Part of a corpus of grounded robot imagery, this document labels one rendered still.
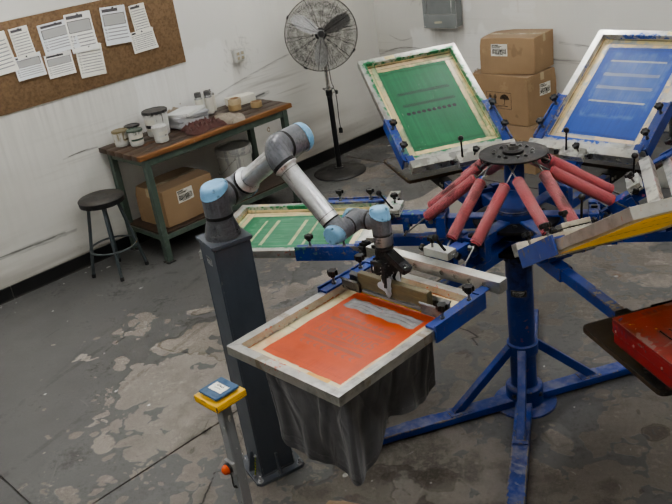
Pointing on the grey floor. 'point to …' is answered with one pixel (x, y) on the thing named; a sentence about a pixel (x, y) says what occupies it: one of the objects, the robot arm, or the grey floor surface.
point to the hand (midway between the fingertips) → (394, 293)
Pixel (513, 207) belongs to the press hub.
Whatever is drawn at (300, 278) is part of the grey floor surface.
